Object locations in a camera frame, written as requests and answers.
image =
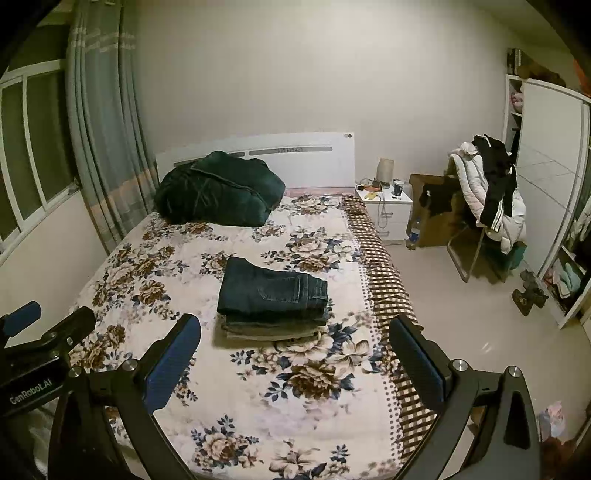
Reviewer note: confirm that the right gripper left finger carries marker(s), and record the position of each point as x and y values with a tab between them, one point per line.
138	388

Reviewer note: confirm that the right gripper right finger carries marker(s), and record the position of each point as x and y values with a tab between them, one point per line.
442	388

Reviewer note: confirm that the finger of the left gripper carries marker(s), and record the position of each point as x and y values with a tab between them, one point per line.
20	319

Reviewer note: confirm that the dark blue jeans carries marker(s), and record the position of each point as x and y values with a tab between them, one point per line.
252	294

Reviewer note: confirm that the brown checkered bed sheet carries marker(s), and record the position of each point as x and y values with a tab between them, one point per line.
407	416

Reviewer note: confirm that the dark object on floor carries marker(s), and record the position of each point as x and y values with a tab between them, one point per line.
531	295

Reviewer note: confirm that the floral bed blanket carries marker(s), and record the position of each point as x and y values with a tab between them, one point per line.
293	377

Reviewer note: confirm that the folded grey olive pants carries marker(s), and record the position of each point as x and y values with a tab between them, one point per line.
274	325

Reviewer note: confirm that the metal folding chair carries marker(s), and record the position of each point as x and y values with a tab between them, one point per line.
474	254

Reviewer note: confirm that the folded beige pants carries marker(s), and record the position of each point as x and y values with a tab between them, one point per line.
272	337

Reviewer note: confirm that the plastic water bottle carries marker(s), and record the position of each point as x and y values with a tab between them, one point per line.
414	234

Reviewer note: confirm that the grey striped curtain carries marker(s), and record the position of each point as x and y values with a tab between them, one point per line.
116	167

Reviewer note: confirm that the brown cardboard box by nightstand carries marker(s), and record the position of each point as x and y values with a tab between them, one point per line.
438	205

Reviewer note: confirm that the white bedside table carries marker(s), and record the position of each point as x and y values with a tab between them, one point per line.
390	213

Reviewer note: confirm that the dark mug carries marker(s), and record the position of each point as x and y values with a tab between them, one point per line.
398	188

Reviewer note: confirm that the white puffer jacket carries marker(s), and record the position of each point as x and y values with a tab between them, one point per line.
468	167

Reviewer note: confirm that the dark green quilted comforter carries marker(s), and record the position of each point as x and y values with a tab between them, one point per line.
221	189

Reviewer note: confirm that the black clothes on chair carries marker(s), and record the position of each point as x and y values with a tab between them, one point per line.
499	170

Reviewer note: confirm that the beige table lamp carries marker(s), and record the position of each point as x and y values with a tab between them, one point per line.
385	171

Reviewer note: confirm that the white bed headboard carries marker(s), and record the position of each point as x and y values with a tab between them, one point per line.
310	160

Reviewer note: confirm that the white wardrobe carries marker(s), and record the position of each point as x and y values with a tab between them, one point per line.
549	127

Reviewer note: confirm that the window with white frame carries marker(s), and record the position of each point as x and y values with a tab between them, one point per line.
37	168

